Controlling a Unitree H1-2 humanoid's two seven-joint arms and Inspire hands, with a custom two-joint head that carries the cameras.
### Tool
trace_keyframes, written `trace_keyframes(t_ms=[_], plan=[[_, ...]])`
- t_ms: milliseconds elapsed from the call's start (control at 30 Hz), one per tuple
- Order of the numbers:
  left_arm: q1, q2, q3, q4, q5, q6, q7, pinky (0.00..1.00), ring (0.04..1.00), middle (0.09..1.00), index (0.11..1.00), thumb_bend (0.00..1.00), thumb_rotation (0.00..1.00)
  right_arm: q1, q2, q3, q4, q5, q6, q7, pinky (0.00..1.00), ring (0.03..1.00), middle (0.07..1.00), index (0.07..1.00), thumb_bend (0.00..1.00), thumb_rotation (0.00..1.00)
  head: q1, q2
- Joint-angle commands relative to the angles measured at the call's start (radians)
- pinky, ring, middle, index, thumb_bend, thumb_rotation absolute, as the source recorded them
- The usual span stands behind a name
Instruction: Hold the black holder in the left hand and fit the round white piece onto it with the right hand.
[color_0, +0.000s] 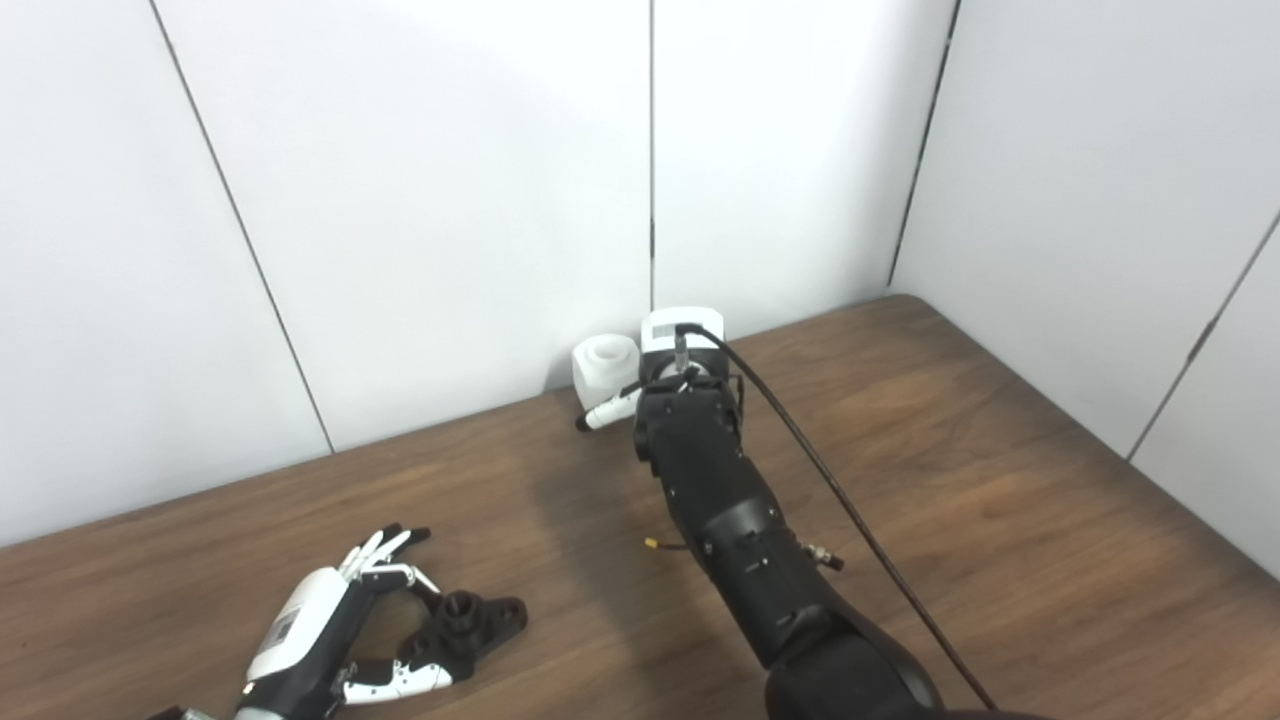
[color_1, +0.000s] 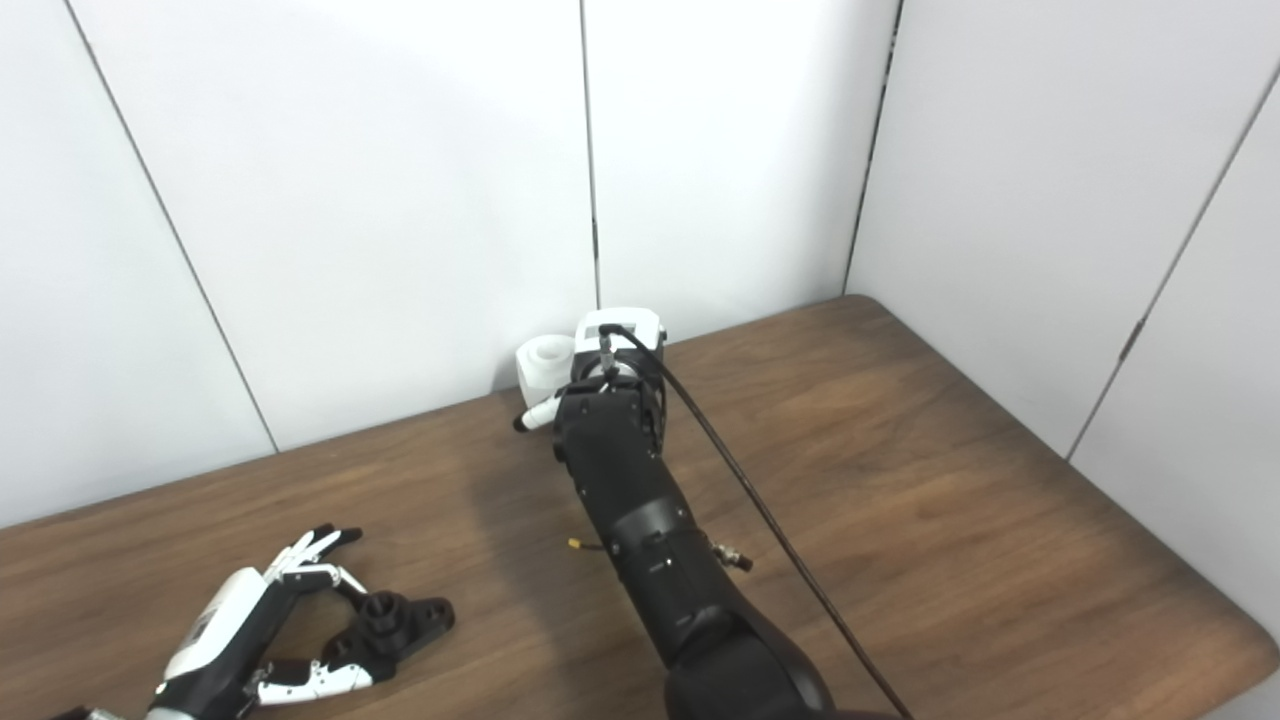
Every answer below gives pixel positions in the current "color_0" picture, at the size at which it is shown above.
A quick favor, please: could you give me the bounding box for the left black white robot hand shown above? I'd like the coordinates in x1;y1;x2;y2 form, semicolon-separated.
235;523;456;720

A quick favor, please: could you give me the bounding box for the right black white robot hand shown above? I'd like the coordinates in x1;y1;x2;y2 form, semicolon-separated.
575;308;741;433

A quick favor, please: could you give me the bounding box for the round white plastic piece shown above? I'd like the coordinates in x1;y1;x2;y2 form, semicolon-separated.
571;334;642;406

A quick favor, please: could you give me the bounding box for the black flanged holder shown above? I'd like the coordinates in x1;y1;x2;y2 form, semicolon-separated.
395;590;528;691

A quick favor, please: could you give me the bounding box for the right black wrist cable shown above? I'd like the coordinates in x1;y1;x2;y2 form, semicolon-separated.
675;322;1001;713

